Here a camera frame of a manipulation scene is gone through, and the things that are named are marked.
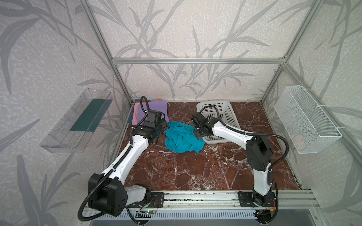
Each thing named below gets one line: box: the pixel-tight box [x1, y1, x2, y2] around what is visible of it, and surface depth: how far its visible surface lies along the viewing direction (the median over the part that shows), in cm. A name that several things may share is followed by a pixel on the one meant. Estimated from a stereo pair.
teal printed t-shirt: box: [163, 121, 206, 154], surface depth 93 cm
